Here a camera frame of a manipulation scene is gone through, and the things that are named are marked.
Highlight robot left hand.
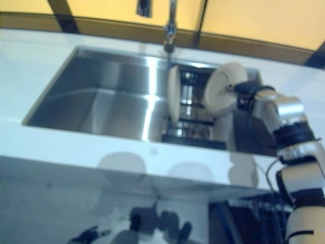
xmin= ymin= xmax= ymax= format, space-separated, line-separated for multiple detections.
xmin=70 ymin=225 xmax=111 ymax=244

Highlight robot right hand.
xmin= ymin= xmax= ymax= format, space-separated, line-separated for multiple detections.
xmin=227 ymin=80 xmax=279 ymax=120

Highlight cream round plate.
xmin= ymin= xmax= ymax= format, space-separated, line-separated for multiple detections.
xmin=204 ymin=62 xmax=249 ymax=117
xmin=167 ymin=65 xmax=182 ymax=120

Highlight black sink dish rack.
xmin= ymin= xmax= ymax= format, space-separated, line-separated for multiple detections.
xmin=161 ymin=63 xmax=262 ymax=151

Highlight white dishes in rack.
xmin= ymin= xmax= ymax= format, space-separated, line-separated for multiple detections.
xmin=228 ymin=198 xmax=293 ymax=244

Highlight chrome pull-down kitchen faucet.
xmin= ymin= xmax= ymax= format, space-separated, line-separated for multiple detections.
xmin=135 ymin=0 xmax=179 ymax=54

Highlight stainless steel sink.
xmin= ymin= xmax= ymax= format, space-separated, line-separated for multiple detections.
xmin=21 ymin=45 xmax=280 ymax=157

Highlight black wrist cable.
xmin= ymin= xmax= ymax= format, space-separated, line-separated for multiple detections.
xmin=246 ymin=86 xmax=280 ymax=196

